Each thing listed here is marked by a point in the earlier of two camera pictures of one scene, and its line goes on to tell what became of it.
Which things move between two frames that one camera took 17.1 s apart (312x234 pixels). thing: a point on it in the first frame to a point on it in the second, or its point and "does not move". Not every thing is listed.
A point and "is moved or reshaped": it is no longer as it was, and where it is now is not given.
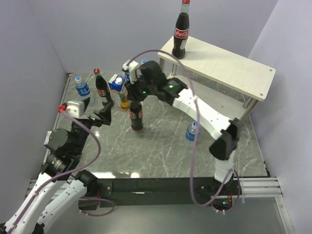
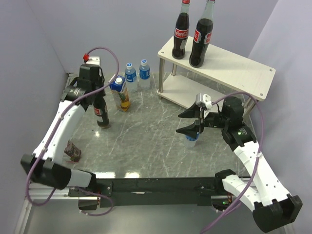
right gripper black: x=132 y=93 to x=191 y=130
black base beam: x=126 y=193 does not move
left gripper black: x=105 y=114 to x=101 y=79
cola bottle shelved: x=103 y=87 is moved or reshaped
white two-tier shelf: x=232 y=85 does not move
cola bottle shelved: x=181 y=31 does not move
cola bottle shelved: x=136 y=115 to x=202 y=36
